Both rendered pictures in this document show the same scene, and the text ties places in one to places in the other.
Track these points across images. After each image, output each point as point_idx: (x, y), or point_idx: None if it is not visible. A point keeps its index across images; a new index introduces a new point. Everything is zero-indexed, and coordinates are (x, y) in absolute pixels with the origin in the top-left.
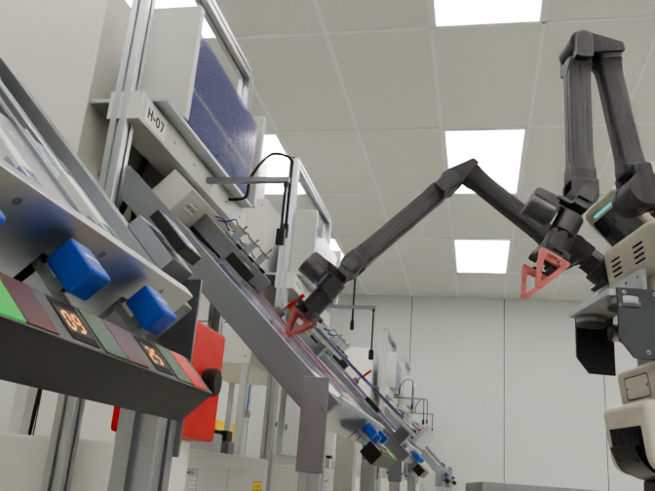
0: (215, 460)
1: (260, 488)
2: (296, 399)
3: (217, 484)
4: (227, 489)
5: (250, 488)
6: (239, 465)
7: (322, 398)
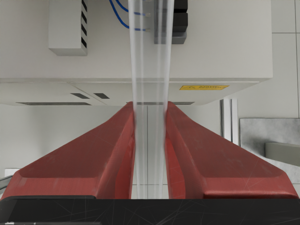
0: (12, 80)
1: (222, 86)
2: None
3: (39, 86)
4: (78, 87)
5: (171, 86)
6: (115, 80)
7: None
